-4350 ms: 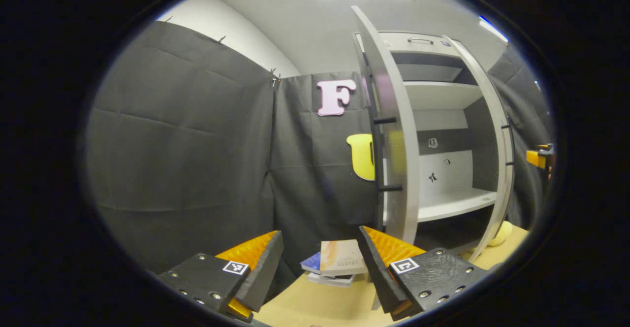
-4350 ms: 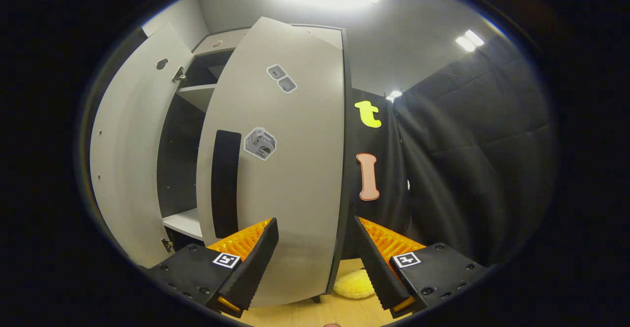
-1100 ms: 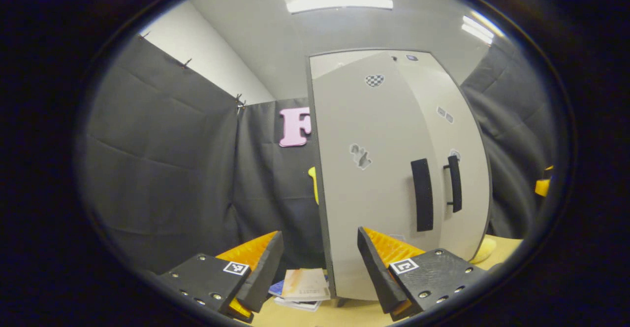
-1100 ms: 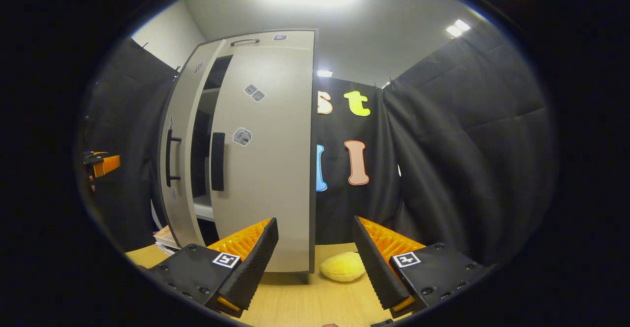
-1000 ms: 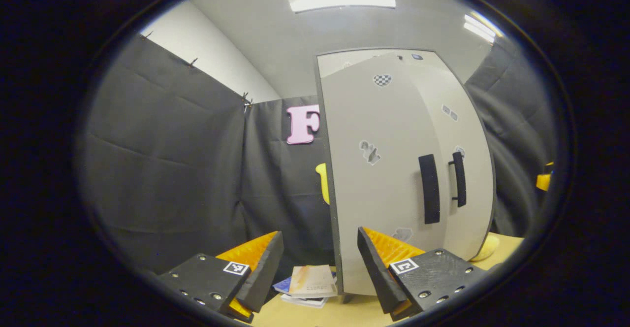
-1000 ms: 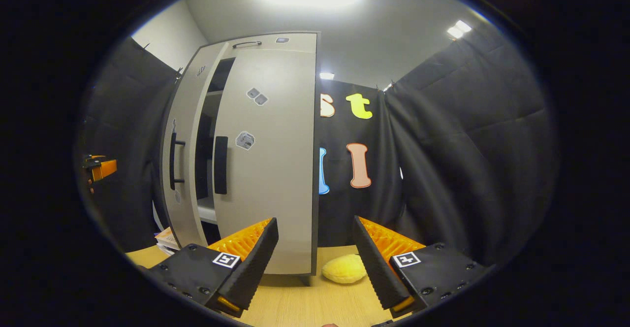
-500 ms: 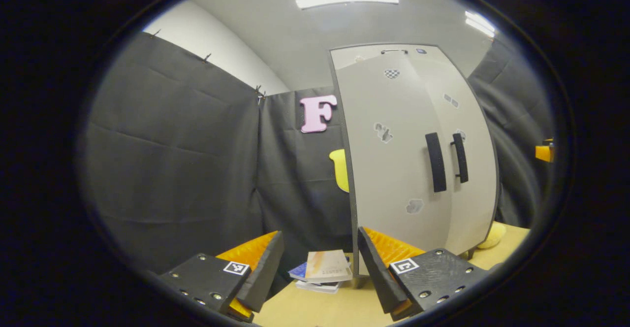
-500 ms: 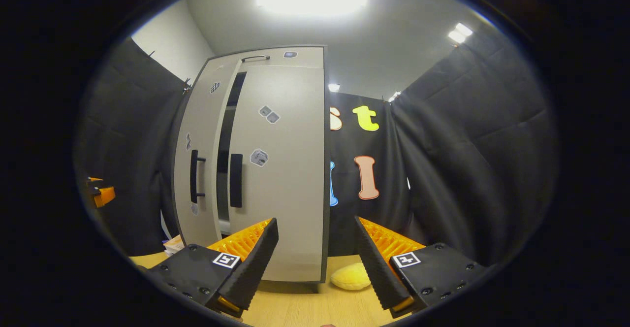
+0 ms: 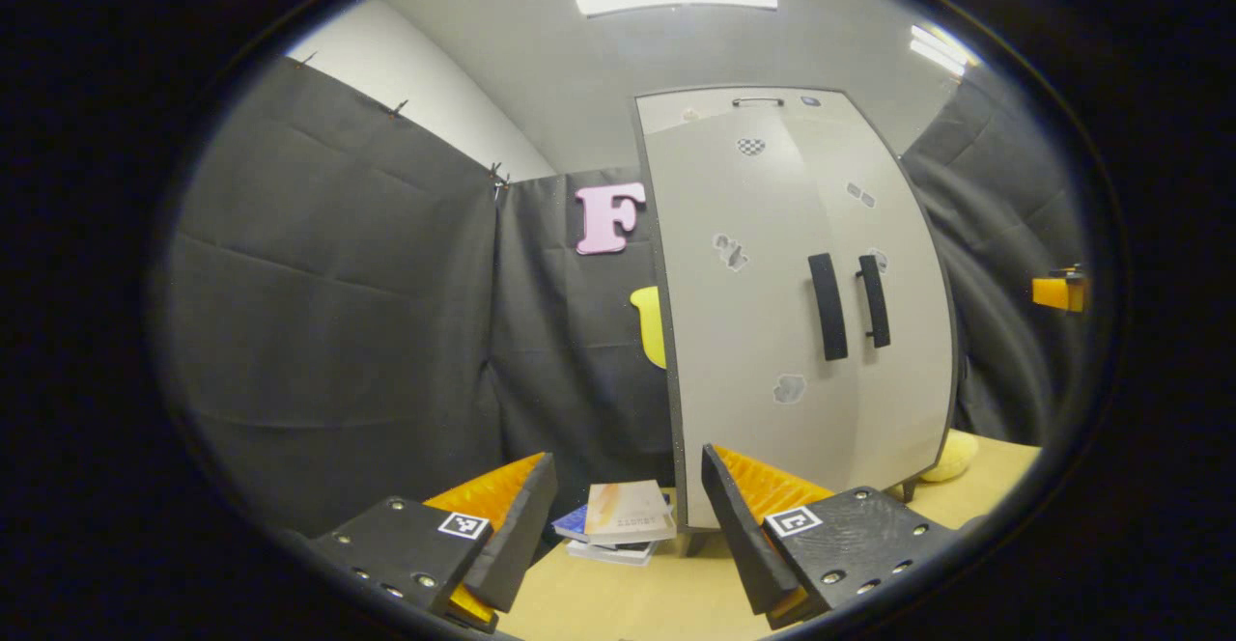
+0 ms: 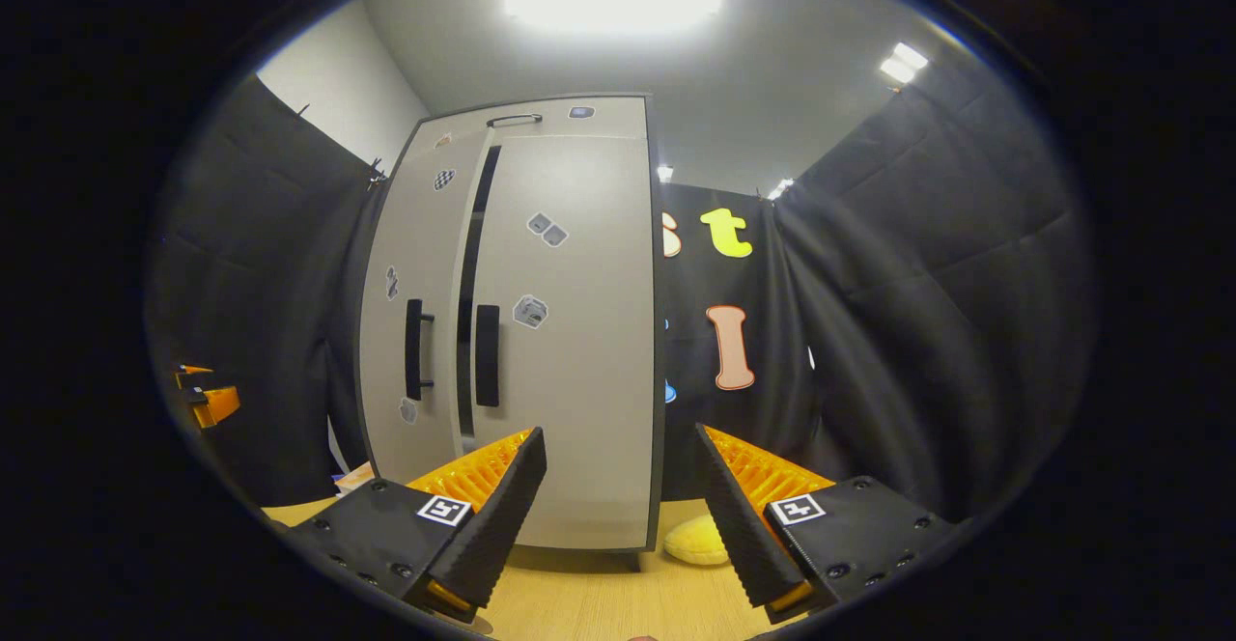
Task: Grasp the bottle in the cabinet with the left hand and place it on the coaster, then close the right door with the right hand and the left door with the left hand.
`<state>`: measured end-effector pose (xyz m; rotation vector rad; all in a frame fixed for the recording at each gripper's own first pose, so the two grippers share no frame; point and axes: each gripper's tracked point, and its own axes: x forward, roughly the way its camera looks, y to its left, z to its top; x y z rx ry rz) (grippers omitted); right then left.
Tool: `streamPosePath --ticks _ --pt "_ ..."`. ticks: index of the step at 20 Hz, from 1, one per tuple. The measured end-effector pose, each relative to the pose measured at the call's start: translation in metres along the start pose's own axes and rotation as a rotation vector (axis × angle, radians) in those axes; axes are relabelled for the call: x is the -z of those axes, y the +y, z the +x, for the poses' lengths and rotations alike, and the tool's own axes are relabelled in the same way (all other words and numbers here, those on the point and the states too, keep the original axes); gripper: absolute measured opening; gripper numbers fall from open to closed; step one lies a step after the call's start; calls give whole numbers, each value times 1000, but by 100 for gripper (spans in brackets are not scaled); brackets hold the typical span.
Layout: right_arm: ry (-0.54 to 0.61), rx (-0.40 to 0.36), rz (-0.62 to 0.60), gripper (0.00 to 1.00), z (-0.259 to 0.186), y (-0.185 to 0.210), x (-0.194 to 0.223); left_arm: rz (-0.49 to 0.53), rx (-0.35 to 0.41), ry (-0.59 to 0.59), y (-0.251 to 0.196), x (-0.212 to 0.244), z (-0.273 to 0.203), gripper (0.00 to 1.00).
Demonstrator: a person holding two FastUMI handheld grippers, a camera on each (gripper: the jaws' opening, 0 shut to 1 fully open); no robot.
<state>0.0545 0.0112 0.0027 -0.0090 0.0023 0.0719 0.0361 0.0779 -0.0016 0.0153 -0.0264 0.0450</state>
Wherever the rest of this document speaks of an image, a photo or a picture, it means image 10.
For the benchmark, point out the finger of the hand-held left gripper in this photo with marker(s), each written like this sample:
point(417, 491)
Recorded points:
point(217, 406)
point(193, 371)

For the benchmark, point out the grey cabinet door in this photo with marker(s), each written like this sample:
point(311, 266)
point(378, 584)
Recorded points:
point(579, 380)
point(439, 236)

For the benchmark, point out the grey cabinet drawer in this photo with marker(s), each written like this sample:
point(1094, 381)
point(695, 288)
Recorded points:
point(608, 118)

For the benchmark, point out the grey cabinet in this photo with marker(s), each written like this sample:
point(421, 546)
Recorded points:
point(656, 351)

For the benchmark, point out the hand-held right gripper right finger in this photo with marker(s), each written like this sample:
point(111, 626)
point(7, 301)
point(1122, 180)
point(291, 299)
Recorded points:
point(748, 535)

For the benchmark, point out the black backdrop cloth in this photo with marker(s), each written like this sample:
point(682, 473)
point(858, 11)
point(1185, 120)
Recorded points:
point(261, 284)
point(763, 429)
point(917, 284)

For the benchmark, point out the yellow plush toy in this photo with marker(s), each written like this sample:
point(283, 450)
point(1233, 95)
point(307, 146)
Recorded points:
point(695, 540)

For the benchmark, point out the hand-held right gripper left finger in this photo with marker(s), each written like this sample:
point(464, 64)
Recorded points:
point(483, 535)

